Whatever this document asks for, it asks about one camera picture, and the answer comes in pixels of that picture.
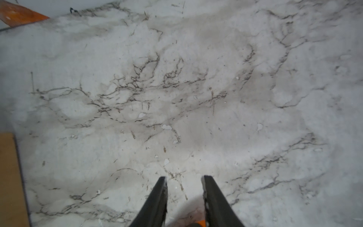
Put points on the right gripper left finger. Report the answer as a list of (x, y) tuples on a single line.
[(153, 212)]

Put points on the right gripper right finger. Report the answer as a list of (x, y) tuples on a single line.
[(218, 212)]

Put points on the small orange black screwdriver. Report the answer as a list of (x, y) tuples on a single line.
[(201, 223)]

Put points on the wooden desktop shelf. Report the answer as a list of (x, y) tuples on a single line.
[(13, 201)]

